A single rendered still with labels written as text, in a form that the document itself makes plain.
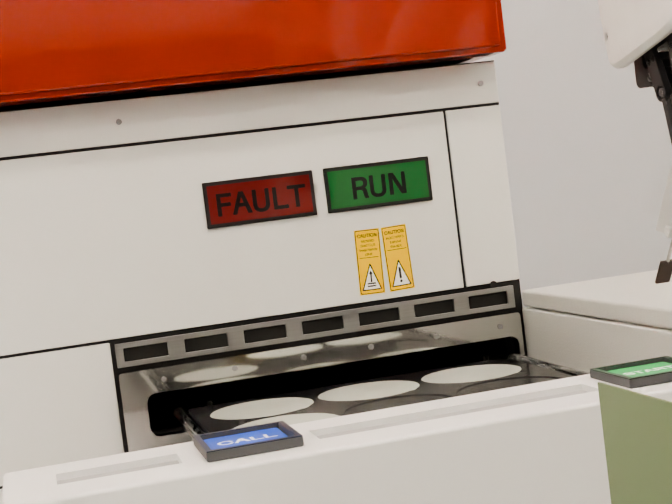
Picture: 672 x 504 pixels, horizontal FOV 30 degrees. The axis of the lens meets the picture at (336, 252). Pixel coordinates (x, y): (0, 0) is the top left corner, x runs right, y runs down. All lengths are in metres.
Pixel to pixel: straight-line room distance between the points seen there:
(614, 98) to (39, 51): 2.07
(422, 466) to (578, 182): 2.38
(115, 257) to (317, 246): 0.21
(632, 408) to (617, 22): 0.36
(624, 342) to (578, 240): 1.89
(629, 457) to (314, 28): 0.81
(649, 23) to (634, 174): 2.33
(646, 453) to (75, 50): 0.83
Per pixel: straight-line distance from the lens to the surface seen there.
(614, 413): 0.58
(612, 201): 3.11
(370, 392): 1.24
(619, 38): 0.85
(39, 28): 1.26
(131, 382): 1.30
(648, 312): 1.14
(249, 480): 0.70
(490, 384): 1.21
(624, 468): 0.58
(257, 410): 1.22
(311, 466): 0.70
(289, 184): 1.32
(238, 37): 1.28
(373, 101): 1.36
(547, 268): 3.04
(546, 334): 1.35
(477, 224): 1.39
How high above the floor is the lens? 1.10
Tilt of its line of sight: 3 degrees down
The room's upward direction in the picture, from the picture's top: 7 degrees counter-clockwise
